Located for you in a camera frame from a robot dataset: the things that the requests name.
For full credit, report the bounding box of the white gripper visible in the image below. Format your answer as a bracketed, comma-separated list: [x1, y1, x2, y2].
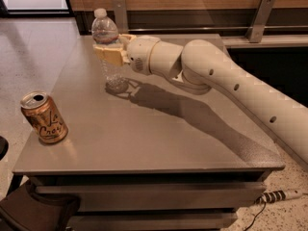
[93, 34, 161, 75]

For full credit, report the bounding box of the clear plastic water bottle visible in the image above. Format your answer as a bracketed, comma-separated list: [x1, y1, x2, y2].
[91, 9, 128, 94]

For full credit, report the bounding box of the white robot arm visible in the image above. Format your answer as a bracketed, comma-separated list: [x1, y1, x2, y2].
[93, 35, 308, 167]

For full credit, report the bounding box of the gold LaCroix soda can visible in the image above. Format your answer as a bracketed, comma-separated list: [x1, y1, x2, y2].
[20, 90, 68, 144]

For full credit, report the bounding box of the upper grey drawer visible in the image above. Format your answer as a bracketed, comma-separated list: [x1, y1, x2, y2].
[37, 182, 266, 212]

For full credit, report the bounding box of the grey drawer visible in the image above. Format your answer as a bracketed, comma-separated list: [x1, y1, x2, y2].
[37, 182, 266, 212]
[68, 213, 237, 231]

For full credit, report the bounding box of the lower grey drawer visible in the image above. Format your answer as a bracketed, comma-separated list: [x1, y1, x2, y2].
[68, 213, 237, 231]

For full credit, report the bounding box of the dark brown chair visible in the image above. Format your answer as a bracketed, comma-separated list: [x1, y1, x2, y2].
[0, 180, 80, 231]

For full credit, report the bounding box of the white power strip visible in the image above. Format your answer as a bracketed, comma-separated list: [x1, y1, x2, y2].
[255, 190, 303, 204]

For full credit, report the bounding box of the horizontal metal rail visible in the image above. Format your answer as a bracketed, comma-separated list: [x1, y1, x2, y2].
[126, 25, 308, 35]

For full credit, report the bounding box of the left metal wall bracket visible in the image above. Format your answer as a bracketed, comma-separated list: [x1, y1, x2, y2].
[112, 0, 129, 34]

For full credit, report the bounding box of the metal wall bracket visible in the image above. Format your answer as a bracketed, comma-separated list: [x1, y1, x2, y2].
[112, 0, 129, 34]
[245, 0, 276, 43]

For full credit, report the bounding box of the right metal wall bracket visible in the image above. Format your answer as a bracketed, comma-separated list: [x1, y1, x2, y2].
[245, 0, 276, 43]

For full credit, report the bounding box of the black power cable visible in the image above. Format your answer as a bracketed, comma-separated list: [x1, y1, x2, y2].
[243, 201, 268, 231]

